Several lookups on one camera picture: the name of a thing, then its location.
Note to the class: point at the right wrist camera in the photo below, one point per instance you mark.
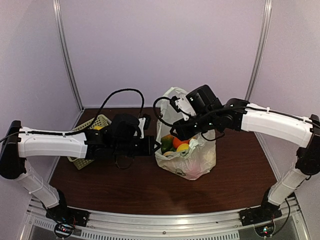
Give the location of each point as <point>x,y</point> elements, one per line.
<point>183,106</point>

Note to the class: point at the left aluminium corner post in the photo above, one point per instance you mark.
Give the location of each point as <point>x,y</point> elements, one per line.
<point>65,53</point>

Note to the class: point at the beige perforated plastic basket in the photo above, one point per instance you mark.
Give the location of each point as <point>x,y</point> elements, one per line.
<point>88,127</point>

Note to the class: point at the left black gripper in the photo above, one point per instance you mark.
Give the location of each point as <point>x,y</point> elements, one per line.
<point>147,150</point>

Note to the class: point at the orange fruit in bag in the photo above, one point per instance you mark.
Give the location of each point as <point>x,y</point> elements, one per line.
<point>176,142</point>

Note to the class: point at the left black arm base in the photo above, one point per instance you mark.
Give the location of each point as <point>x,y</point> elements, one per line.
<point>67,215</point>

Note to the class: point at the pale green plastic bag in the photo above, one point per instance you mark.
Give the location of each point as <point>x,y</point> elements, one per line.
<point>202,156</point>

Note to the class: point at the peach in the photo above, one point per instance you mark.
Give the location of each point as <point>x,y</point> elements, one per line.
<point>168,153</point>

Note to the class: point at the aluminium corner post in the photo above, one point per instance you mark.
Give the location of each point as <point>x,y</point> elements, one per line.
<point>262,41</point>
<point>65,53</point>

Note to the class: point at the yellow mango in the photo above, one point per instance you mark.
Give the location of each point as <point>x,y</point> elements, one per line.
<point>166,143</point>

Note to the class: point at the aluminium front rail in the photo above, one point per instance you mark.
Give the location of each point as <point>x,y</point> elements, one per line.
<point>223,225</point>

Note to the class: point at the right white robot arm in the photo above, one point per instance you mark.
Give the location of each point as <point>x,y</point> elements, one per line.
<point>241,115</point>

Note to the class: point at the yellow lemon in bag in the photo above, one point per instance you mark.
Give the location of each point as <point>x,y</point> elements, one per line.
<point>183,148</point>

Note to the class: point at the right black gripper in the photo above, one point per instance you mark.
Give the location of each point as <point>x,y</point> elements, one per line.
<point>184,134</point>

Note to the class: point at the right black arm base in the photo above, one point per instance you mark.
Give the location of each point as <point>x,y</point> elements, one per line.
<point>263,213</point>

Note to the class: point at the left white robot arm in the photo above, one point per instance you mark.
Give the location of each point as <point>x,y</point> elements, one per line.
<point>23,142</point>

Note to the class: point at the right aluminium corner post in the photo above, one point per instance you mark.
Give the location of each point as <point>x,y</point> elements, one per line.
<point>262,41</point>

